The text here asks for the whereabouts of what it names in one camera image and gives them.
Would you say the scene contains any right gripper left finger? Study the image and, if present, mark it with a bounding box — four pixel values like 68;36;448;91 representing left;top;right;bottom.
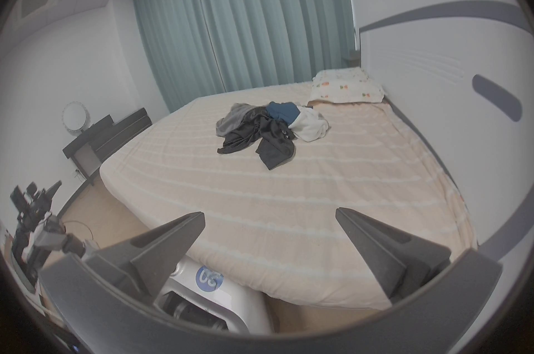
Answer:
85;212;206;298

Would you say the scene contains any blue-green curtain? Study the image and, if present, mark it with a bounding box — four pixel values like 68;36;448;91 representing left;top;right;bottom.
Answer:
190;0;356;93
132;0;227;114

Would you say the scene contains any bed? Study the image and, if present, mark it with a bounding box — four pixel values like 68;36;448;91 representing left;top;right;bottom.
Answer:
99;0;534;310

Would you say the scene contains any white printed pillow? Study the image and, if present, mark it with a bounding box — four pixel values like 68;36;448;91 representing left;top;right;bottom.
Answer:
308;68;385;105

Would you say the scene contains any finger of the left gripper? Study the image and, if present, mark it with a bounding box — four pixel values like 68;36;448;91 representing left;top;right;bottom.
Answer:
42;180;63;203

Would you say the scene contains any black chest of drawers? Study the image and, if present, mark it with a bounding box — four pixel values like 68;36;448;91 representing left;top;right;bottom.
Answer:
63;107;153;187

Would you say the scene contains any pile of clothes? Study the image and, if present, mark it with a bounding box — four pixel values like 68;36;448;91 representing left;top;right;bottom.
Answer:
216;101;331;171

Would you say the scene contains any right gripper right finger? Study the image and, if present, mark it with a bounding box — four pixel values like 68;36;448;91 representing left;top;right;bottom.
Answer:
335;207;452;301

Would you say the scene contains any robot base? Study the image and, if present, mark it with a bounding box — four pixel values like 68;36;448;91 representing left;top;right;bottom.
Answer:
154;256;268;335

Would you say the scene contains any round white mirror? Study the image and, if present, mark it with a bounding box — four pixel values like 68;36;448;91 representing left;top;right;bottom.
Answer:
62;101;91;134

